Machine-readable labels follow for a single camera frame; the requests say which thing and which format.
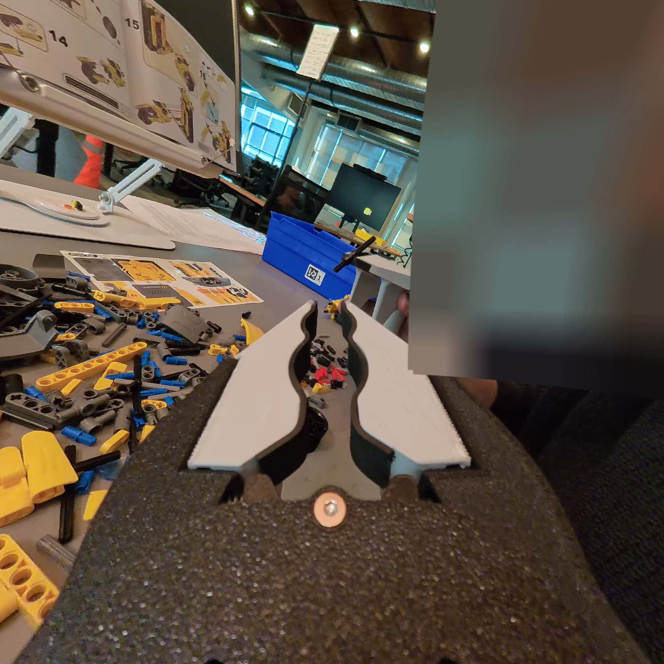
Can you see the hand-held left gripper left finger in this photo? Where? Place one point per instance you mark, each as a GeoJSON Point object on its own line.
{"type": "Point", "coordinates": [249, 410]}

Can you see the person's black sweater torso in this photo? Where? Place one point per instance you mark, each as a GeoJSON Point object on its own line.
{"type": "Point", "coordinates": [612, 518]}

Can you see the wide yellow holed toy beam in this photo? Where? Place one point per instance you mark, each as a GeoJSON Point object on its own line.
{"type": "Point", "coordinates": [23, 576]}

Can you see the long yellow toy beam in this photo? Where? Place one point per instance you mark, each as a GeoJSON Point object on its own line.
{"type": "Point", "coordinates": [88, 365]}

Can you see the person's right forearm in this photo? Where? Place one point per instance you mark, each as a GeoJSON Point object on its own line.
{"type": "Point", "coordinates": [518, 415]}

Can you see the blue storage bin with tag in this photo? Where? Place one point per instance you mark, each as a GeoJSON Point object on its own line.
{"type": "Point", "coordinates": [301, 254]}

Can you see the black monitor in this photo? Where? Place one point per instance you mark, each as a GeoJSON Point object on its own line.
{"type": "Point", "coordinates": [363, 197]}

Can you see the orange traffic cone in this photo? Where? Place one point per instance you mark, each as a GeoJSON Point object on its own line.
{"type": "Point", "coordinates": [89, 161]}

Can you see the white paper sheet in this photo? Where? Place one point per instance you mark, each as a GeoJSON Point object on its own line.
{"type": "Point", "coordinates": [207, 228]}

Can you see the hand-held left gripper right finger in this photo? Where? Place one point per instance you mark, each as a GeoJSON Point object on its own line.
{"type": "Point", "coordinates": [404, 410]}

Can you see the black toy axle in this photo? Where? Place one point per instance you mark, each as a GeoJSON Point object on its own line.
{"type": "Point", "coordinates": [355, 254]}

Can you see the white tablet stand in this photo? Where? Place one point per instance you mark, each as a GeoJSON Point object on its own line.
{"type": "Point", "coordinates": [46, 210]}

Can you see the printed instruction leaflet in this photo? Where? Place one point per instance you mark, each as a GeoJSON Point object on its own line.
{"type": "Point", "coordinates": [155, 280]}

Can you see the yellow black toy assembly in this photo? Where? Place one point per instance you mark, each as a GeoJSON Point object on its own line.
{"type": "Point", "coordinates": [337, 306]}

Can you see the black toy wheel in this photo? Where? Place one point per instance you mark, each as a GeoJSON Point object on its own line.
{"type": "Point", "coordinates": [314, 428]}

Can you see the pile of toy building parts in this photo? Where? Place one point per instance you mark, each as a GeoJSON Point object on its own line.
{"type": "Point", "coordinates": [103, 373]}

